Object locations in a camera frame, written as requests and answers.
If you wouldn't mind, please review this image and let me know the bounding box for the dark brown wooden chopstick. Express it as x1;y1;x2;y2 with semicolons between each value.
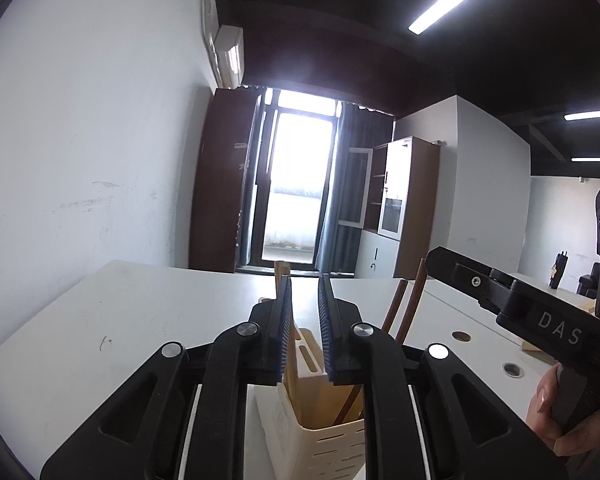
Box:
396;259;427;344

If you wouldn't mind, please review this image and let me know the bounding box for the glass balcony door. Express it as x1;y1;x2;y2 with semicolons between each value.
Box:
245;88;340;270

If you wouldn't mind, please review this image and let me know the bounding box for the white wall air conditioner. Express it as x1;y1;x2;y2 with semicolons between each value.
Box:
214;25;245;90

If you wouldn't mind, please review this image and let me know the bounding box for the dark blue curtain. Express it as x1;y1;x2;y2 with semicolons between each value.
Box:
315;103;394;273

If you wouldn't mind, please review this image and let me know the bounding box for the black object on far desk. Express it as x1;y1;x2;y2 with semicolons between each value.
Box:
548;252;568;289

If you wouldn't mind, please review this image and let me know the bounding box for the cream plastic utensil holder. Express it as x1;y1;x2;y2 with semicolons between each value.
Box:
254;328;365;479

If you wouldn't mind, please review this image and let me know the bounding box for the curved reddish brown chopstick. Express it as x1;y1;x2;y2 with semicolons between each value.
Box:
321;278;412;426

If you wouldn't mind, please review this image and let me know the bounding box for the person's right hand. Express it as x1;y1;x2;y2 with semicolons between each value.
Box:
526;364;600;456

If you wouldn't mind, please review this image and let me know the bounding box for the brown and white cabinet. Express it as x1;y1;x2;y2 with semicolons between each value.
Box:
354;136;440;280

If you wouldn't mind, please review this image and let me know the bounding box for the light bamboo chopstick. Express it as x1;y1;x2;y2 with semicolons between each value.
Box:
274;260;299;414

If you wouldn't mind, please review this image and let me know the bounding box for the dark brown tall wardrobe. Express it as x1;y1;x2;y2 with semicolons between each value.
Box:
188;88;260;273

